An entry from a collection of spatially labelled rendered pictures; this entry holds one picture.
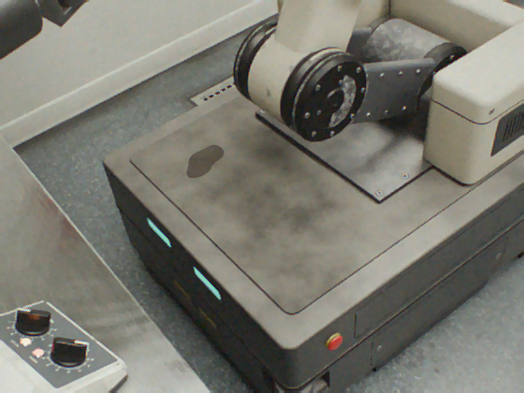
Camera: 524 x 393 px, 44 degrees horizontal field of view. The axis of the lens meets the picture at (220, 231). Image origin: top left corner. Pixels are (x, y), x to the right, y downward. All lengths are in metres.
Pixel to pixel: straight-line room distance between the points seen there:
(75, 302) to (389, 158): 0.84
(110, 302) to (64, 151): 1.49
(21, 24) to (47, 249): 0.39
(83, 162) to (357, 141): 0.99
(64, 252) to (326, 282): 0.55
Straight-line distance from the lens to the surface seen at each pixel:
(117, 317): 0.69
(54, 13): 0.49
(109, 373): 0.62
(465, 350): 1.55
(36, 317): 0.65
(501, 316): 1.62
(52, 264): 0.77
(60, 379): 0.60
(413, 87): 1.37
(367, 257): 1.21
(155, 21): 2.34
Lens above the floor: 1.29
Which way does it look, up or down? 47 degrees down
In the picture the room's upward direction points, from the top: 11 degrees counter-clockwise
